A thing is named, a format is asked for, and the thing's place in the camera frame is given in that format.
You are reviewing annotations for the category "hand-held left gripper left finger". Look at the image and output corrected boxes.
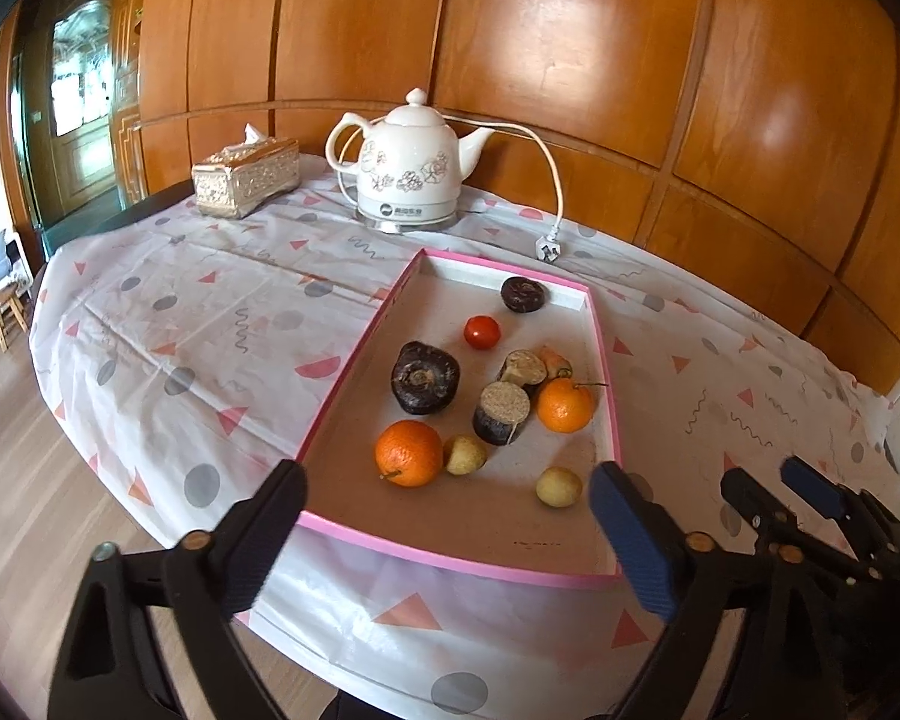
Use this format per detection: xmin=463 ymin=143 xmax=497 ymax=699
xmin=47 ymin=459 xmax=308 ymax=720

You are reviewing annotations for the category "small wooden stool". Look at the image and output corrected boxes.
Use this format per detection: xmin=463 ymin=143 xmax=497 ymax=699
xmin=0 ymin=286 xmax=29 ymax=352

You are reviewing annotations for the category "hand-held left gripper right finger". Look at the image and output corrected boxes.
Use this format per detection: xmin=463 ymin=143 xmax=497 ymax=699
xmin=589 ymin=461 xmax=848 ymax=720

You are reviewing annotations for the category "pink shallow tray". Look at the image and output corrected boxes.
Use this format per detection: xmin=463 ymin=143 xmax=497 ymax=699
xmin=294 ymin=246 xmax=623 ymax=590

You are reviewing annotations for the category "red tomato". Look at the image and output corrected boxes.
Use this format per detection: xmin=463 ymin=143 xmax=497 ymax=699
xmin=463 ymin=315 xmax=502 ymax=351

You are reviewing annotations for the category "orange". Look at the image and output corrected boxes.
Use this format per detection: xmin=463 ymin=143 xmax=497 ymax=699
xmin=536 ymin=378 xmax=610 ymax=434
xmin=375 ymin=420 xmax=445 ymax=488

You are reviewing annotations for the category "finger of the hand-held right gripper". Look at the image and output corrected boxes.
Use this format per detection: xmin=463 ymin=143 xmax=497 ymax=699
xmin=780 ymin=456 xmax=900 ymax=563
xmin=721 ymin=468 xmax=882 ymax=582

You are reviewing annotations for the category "small yellow fruit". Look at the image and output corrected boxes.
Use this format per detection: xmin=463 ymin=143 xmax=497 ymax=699
xmin=444 ymin=435 xmax=488 ymax=476
xmin=535 ymin=467 xmax=584 ymax=509

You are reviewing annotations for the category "ornate cream tissue box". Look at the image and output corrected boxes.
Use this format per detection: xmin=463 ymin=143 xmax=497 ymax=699
xmin=191 ymin=122 xmax=302 ymax=220

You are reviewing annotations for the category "cut dark tuber piece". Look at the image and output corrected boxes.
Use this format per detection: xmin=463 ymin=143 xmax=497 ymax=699
xmin=472 ymin=381 xmax=532 ymax=446
xmin=497 ymin=349 xmax=548 ymax=389

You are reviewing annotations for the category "white ceramic electric kettle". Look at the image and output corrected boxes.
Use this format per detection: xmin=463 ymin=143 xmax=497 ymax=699
xmin=325 ymin=88 xmax=497 ymax=232

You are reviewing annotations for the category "small dark passion fruit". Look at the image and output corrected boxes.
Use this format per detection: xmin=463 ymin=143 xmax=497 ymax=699
xmin=501 ymin=276 xmax=548 ymax=314

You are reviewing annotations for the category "wooden glass door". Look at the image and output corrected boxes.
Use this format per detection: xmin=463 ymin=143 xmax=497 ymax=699
xmin=15 ymin=0 xmax=147 ymax=233

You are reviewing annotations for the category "white power cable with plug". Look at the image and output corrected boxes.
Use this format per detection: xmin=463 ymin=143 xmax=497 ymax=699
xmin=450 ymin=114 xmax=567 ymax=265

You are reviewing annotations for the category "white patterned tablecloth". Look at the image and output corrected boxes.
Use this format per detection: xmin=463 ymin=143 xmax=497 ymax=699
xmin=28 ymin=154 xmax=900 ymax=720

